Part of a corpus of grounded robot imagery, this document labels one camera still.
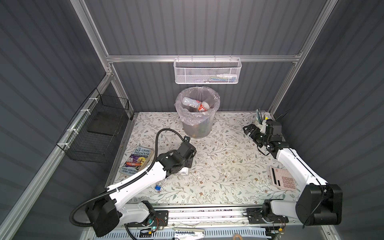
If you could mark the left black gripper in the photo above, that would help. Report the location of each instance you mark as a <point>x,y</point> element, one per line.
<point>189,164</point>

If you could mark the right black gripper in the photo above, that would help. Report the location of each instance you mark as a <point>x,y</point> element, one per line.
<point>252,126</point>

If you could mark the square clear bottle green cap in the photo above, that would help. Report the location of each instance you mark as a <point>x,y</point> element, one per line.
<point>184,171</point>

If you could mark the water bottle blue label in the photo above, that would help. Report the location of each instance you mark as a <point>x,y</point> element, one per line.
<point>160,185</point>

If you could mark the clear bottle red label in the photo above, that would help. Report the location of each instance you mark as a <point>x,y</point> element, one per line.
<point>203,107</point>

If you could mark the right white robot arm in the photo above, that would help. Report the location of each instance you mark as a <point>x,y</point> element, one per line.
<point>320,203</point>

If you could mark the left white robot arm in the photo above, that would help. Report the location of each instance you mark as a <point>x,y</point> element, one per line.
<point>113,209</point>

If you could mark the grey mesh waste bin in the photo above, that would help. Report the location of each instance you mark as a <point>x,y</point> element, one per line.
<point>198,126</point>

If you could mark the clear plastic bin liner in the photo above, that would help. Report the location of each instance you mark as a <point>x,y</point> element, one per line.
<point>202,94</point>

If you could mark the white pen holder cup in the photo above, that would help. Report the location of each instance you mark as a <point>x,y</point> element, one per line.
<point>260,119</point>

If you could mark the treehouse children's book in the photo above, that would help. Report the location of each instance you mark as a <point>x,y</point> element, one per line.
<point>136,161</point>

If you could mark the pink calculator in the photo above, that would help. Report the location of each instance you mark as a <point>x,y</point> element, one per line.
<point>282,179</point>

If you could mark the white glue bottle in basket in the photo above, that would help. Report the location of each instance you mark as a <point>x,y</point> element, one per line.
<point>228,77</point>

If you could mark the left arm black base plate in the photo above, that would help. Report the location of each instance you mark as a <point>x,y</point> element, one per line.
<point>158,219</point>

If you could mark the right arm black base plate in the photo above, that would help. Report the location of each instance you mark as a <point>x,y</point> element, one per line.
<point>260,216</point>

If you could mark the black wire wall basket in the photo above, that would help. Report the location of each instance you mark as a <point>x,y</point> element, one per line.
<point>98,129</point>

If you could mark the white wire wall basket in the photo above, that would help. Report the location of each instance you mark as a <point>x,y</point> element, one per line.
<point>203,71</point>

